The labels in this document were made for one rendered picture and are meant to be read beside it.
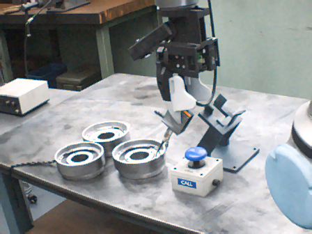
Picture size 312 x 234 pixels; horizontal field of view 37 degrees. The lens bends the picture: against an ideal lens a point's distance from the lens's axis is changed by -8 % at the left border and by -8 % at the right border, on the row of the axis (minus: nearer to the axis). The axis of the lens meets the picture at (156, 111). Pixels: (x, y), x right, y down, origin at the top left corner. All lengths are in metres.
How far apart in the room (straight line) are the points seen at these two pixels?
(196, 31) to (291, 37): 1.73
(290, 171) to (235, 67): 2.17
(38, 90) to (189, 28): 1.04
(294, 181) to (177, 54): 0.35
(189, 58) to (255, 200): 0.27
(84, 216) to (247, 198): 0.59
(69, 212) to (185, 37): 0.71
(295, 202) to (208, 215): 0.28
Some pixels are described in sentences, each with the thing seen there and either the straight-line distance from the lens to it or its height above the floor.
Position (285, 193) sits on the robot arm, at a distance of 0.60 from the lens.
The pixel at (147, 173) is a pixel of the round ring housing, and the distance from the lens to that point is 0.96.
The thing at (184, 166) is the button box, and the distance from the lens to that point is 0.91.
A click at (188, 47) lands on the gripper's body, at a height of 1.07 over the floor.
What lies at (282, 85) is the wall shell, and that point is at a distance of 2.62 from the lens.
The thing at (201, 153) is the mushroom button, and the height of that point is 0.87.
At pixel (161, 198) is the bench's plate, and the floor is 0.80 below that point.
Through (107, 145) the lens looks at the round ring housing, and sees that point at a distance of 1.06.
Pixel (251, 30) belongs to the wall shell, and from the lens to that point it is 2.61.
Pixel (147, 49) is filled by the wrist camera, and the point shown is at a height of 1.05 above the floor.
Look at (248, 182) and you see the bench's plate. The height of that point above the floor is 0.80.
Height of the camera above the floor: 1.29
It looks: 22 degrees down
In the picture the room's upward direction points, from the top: 7 degrees counter-clockwise
